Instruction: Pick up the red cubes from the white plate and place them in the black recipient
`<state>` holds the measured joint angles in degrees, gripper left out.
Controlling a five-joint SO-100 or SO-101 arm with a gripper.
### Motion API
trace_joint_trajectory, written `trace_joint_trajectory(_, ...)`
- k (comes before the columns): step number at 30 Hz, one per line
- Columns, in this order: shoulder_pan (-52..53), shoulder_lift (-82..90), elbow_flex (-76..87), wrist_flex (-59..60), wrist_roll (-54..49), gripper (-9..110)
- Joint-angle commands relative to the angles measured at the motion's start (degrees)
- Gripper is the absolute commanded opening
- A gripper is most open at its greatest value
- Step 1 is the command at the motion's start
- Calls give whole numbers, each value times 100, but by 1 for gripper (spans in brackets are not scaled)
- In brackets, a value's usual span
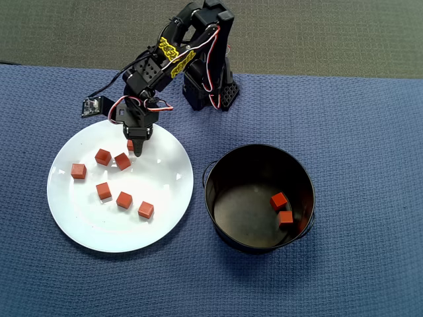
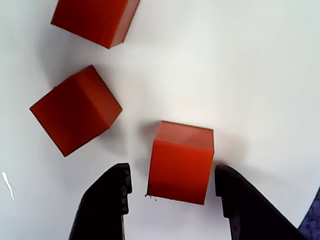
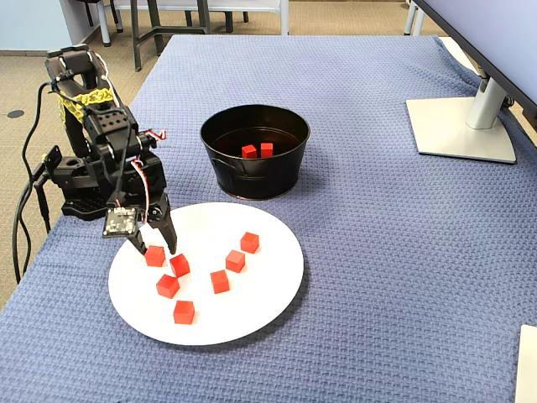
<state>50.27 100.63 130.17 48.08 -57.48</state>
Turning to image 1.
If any thin black camera cable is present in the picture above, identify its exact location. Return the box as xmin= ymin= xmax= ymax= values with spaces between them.
xmin=88 ymin=46 xmax=159 ymax=100

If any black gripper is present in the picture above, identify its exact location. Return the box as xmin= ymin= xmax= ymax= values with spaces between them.
xmin=108 ymin=97 xmax=160 ymax=159

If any blue woven tablecloth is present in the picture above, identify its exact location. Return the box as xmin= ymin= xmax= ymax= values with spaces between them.
xmin=0 ymin=64 xmax=423 ymax=317

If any red white servo wire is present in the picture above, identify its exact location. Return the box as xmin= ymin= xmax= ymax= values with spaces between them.
xmin=200 ymin=25 xmax=221 ymax=110
xmin=108 ymin=94 xmax=174 ymax=125

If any white round plate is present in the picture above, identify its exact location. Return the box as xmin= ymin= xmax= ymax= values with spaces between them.
xmin=46 ymin=118 xmax=194 ymax=254

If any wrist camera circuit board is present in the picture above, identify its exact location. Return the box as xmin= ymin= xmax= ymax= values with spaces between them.
xmin=81 ymin=95 xmax=114 ymax=119

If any black metal bucket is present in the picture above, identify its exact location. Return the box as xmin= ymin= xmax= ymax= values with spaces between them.
xmin=202 ymin=143 xmax=317 ymax=255

